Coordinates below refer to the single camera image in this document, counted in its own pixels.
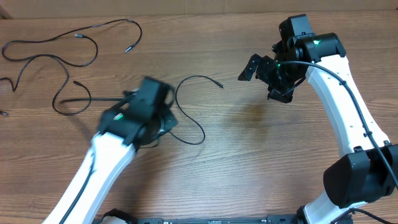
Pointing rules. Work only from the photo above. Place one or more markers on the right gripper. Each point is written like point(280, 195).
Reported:
point(263, 63)

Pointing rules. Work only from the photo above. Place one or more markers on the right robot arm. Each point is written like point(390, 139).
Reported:
point(367, 168)

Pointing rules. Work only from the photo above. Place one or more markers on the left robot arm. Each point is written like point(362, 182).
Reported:
point(135, 121)

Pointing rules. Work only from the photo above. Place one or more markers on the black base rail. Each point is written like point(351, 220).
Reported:
point(118, 216)

